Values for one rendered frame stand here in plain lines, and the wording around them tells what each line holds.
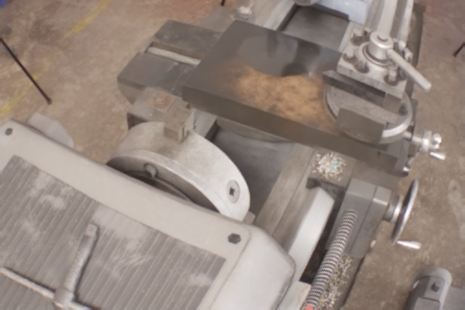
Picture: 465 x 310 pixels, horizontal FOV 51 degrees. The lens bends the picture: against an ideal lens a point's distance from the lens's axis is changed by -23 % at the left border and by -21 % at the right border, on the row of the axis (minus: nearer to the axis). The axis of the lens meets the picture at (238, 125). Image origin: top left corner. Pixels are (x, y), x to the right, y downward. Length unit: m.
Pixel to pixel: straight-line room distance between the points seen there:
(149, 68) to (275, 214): 0.54
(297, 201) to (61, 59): 2.06
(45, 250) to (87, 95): 2.25
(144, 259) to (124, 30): 2.69
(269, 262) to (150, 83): 0.95
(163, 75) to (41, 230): 0.97
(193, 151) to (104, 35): 2.39
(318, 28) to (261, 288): 1.51
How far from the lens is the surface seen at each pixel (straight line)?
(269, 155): 1.60
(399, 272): 2.31
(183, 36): 1.71
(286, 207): 1.35
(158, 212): 0.69
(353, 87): 1.28
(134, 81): 1.57
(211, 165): 0.93
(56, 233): 0.69
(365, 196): 1.45
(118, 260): 0.65
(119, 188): 0.72
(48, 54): 3.24
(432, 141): 1.50
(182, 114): 0.95
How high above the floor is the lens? 1.89
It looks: 45 degrees down
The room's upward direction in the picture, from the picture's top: 5 degrees clockwise
